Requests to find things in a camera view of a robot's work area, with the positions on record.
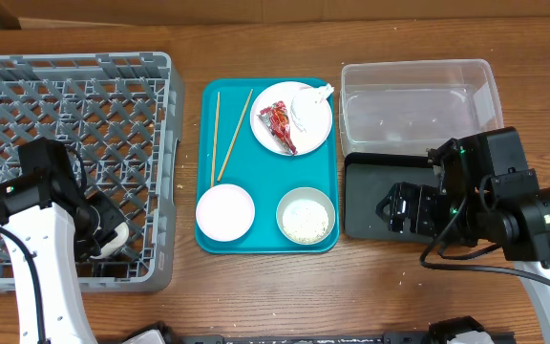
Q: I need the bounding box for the white paper cup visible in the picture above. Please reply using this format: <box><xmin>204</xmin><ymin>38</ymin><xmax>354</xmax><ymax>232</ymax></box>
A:
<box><xmin>92</xmin><ymin>222</ymin><xmax>130</xmax><ymax>260</ymax></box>

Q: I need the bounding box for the white napkin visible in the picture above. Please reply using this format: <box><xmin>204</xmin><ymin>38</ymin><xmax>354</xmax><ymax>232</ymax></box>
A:
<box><xmin>291</xmin><ymin>83</ymin><xmax>334</xmax><ymax>132</ymax></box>

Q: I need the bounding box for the red snack wrapper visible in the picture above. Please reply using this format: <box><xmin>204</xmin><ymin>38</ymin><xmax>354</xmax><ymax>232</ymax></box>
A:
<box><xmin>258</xmin><ymin>101</ymin><xmax>297</xmax><ymax>156</ymax></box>

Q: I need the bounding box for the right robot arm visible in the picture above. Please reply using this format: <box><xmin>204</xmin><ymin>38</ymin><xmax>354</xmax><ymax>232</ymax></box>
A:
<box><xmin>375</xmin><ymin>127</ymin><xmax>550</xmax><ymax>343</ymax></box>

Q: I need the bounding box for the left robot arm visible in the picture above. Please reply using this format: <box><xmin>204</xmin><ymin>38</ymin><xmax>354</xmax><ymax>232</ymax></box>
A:
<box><xmin>0</xmin><ymin>139</ymin><xmax>130</xmax><ymax>343</ymax></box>

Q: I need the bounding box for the grey dishwasher rack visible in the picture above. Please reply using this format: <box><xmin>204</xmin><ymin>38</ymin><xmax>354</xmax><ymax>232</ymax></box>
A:
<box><xmin>0</xmin><ymin>52</ymin><xmax>184</xmax><ymax>292</ymax></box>

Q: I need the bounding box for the black tray bin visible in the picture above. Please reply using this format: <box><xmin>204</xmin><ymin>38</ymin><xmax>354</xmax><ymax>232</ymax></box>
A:
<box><xmin>344</xmin><ymin>153</ymin><xmax>459</xmax><ymax>244</ymax></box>

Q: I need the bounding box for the clear plastic bin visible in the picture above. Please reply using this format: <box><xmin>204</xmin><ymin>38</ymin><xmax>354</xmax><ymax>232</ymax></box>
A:
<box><xmin>339</xmin><ymin>59</ymin><xmax>504</xmax><ymax>156</ymax></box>

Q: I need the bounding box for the grey bowl of rice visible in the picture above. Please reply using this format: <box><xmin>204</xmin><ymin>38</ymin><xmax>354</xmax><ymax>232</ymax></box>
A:
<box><xmin>276</xmin><ymin>187</ymin><xmax>336</xmax><ymax>246</ymax></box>

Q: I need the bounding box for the small pink bowl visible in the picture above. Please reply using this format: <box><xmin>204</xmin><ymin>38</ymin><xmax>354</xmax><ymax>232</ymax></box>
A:
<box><xmin>196</xmin><ymin>183</ymin><xmax>256</xmax><ymax>242</ymax></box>

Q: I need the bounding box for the white round plate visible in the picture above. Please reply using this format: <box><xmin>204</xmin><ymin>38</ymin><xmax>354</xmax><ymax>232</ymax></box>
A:
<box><xmin>250</xmin><ymin>81</ymin><xmax>333</xmax><ymax>156</ymax></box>

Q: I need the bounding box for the teal plastic tray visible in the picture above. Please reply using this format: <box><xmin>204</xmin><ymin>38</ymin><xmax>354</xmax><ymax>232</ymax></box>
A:
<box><xmin>195</xmin><ymin>77</ymin><xmax>340</xmax><ymax>254</ymax></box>

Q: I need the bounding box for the left wooden chopstick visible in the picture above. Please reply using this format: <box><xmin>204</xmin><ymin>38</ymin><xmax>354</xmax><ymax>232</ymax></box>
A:
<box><xmin>210</xmin><ymin>92</ymin><xmax>221</xmax><ymax>187</ymax></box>

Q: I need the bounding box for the wooden chopstick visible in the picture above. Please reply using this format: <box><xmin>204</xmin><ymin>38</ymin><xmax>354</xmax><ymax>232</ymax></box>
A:
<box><xmin>210</xmin><ymin>92</ymin><xmax>221</xmax><ymax>187</ymax></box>
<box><xmin>217</xmin><ymin>89</ymin><xmax>254</xmax><ymax>182</ymax></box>

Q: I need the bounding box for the right wooden chopstick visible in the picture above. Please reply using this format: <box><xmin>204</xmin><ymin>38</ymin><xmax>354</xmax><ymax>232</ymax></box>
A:
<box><xmin>217</xmin><ymin>89</ymin><xmax>254</xmax><ymax>182</ymax></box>

